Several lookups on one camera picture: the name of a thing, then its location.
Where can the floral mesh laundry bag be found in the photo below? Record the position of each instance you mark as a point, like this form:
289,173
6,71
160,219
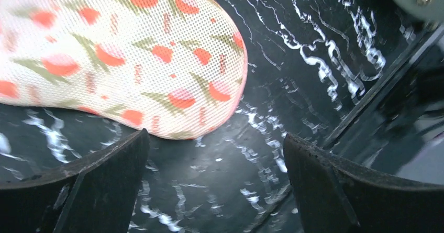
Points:
176,68

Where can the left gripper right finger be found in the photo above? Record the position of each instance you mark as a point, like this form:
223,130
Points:
334,194

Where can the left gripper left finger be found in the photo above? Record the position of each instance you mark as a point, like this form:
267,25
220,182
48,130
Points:
95,193

